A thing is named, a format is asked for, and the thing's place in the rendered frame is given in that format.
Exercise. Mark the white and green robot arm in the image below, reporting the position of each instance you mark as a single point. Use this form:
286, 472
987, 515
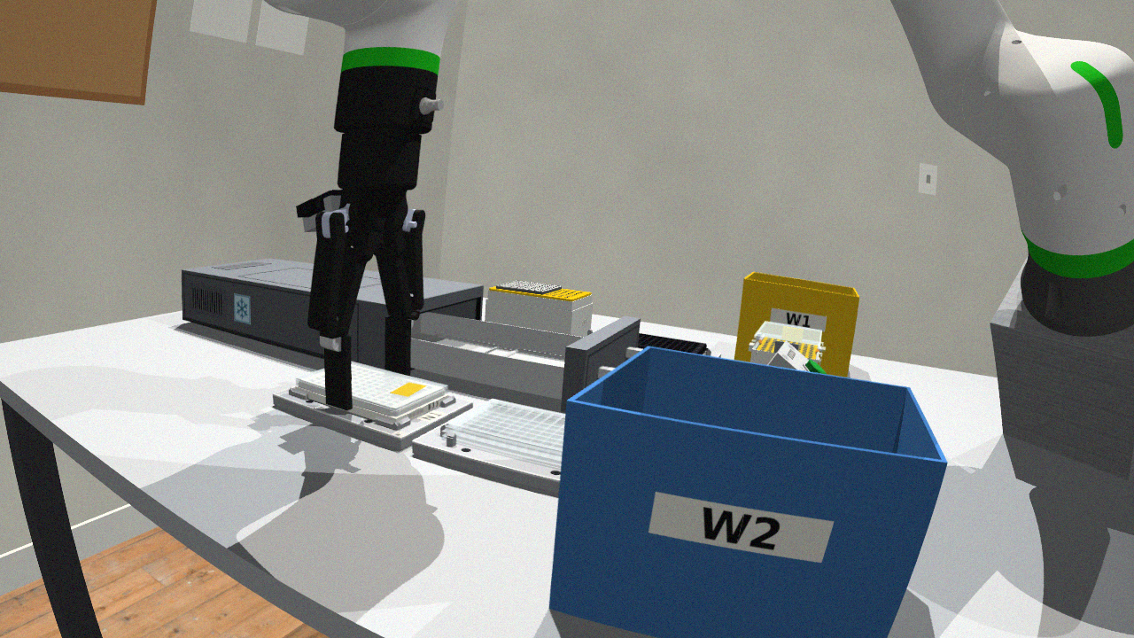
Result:
1058, 113

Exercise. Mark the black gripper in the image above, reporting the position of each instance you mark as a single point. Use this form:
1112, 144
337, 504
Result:
373, 167

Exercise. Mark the yellow waste bin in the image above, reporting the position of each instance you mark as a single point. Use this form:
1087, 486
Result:
833, 310

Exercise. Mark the blue bin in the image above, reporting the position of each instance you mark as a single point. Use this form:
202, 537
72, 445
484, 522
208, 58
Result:
684, 529

